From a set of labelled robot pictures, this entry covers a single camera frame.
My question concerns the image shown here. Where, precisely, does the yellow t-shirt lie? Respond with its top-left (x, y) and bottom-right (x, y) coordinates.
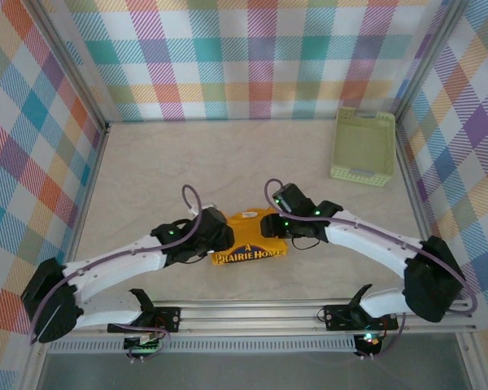
top-left (210, 207), bottom-right (290, 267)

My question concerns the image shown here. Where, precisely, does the light green plastic basket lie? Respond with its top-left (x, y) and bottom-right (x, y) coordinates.
top-left (329, 106), bottom-right (396, 189)

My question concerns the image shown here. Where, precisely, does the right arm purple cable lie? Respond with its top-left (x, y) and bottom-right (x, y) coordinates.
top-left (264, 178), bottom-right (479, 361)

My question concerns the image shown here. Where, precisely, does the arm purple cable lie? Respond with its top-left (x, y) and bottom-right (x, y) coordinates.
top-left (264, 178), bottom-right (479, 361)
top-left (28, 184), bottom-right (204, 365)

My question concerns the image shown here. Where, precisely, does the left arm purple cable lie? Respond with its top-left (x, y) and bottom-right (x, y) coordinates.
top-left (28, 184), bottom-right (204, 365)

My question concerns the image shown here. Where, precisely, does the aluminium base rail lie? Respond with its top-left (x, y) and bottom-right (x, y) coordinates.
top-left (75, 302), bottom-right (477, 338)

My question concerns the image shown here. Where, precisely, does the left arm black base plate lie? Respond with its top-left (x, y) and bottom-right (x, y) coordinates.
top-left (107, 306), bottom-right (181, 334)

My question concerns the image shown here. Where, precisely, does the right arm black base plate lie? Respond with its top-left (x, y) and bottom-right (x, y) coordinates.
top-left (323, 304), bottom-right (399, 331)

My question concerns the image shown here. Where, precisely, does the grey slotted cable duct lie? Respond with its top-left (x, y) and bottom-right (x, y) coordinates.
top-left (48, 340), bottom-right (357, 353)

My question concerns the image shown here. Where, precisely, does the aluminium side rail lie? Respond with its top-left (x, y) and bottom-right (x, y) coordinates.
top-left (388, 117), bottom-right (432, 241)
top-left (64, 121), bottom-right (111, 265)

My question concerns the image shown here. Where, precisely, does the aluminium corner post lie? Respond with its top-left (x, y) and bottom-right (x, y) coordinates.
top-left (31, 0), bottom-right (111, 133)
top-left (388, 0), bottom-right (467, 125)

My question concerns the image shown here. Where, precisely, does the aluminium frame leg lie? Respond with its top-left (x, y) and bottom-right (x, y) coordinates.
top-left (457, 333), bottom-right (487, 390)
top-left (21, 340), bottom-right (52, 390)

